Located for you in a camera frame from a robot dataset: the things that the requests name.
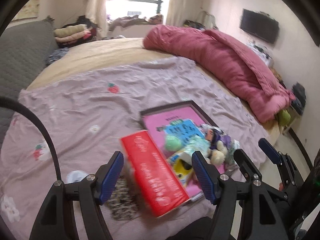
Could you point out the metal rack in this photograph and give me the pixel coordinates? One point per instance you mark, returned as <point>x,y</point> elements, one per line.
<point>207,18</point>

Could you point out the leopard print cloth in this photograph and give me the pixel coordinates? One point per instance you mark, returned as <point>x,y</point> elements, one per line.
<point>122,202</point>

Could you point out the pink folded blanket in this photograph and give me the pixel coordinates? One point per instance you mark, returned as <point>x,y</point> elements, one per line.
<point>72,38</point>

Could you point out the beige bed sheet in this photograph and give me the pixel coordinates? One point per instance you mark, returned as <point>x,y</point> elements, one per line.
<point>105,52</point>

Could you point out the clutter under television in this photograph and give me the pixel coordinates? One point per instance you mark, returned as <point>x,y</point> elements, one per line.
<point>261,52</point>

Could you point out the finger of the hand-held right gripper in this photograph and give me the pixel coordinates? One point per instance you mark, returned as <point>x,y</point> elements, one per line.
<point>245,163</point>
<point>271,152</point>

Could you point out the dark bag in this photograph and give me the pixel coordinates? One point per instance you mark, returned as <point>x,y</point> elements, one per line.
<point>298,95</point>

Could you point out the black wall television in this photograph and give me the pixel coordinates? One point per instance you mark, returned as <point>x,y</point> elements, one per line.
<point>260,26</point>

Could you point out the grey quilted headboard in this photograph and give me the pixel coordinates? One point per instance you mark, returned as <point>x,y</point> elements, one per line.
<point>22,55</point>

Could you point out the beige folded blanket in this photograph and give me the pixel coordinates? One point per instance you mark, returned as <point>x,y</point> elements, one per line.
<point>68,30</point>

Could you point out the red tissue pack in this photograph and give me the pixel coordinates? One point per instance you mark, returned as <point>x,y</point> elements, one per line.
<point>155,175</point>

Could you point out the green-haired doll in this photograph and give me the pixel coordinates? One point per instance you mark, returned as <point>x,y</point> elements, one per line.
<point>173,142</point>

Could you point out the beige teddy bear purple ribbon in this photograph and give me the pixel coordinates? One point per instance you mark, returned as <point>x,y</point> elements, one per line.
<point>217,155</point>

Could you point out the teal wipes packet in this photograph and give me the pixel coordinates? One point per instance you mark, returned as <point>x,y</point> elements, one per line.
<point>197,145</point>

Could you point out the clothes pile on windowsill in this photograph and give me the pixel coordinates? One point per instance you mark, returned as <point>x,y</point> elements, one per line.
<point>132,22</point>

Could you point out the yellow cartoon snack packet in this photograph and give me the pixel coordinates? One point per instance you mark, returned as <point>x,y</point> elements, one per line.
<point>182,170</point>

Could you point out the tree wall painting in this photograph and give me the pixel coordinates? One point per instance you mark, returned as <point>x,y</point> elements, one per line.
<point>28,7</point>

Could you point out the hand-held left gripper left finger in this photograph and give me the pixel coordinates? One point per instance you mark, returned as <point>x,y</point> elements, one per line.
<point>110,180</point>

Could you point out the cream curtain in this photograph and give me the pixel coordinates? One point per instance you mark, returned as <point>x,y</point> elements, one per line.
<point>96,5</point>
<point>181,2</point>

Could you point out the white tissue packet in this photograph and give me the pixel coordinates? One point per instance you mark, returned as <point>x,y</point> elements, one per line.
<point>232,151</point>

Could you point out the window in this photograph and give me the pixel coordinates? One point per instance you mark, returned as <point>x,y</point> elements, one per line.
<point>135,2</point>

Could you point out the red quilt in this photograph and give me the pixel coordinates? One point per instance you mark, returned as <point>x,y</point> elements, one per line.
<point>220,60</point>

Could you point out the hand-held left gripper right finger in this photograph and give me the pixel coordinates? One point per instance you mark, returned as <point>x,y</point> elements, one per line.
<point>203,177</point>

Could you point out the green plush toy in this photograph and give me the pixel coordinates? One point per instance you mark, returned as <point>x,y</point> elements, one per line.
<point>283,117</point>

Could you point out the pink printed box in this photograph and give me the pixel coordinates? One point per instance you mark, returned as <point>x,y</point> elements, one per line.
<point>165,122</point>

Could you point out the purple printed bedsheet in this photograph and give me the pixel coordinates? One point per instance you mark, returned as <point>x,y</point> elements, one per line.
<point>87,110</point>

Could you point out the dark clothes pile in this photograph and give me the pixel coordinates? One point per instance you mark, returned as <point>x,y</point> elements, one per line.
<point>86,21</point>

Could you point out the blue patterned cloth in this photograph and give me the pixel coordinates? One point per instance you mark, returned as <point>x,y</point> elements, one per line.
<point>57,55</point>

